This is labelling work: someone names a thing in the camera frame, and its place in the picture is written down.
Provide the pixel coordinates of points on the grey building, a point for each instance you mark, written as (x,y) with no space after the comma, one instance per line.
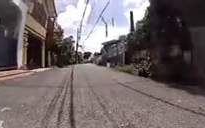
(114,51)

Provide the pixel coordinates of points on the roadside bushes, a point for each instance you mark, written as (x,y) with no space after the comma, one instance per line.
(128,69)

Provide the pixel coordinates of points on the utility pole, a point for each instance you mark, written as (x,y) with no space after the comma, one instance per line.
(77,46)

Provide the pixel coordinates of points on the grey concrete road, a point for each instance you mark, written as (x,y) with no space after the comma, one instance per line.
(96,100)

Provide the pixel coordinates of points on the green trees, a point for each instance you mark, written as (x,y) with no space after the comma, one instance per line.
(66,50)

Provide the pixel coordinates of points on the dark pole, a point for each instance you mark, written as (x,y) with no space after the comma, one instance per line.
(132,23)

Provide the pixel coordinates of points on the yellow building with balcony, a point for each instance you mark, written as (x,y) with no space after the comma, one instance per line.
(35,33)

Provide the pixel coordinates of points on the reddish pavement strip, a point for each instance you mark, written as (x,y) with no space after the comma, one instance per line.
(6,74)

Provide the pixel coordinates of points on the blue metal gate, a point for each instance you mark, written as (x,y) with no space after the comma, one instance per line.
(1,48)

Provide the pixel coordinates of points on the dark trees and wall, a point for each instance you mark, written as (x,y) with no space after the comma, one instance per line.
(180,40)

